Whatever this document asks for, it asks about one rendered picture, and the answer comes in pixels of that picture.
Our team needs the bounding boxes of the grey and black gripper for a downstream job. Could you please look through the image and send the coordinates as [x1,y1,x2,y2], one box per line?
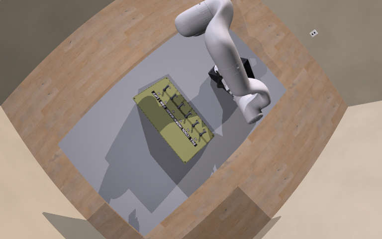
[216,71,227,88]

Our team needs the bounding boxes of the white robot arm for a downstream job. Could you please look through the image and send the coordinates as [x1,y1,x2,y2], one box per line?
[175,0,271,124]

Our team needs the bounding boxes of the olive-yellow switch panel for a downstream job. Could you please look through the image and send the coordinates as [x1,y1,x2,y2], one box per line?
[133,77,215,164]

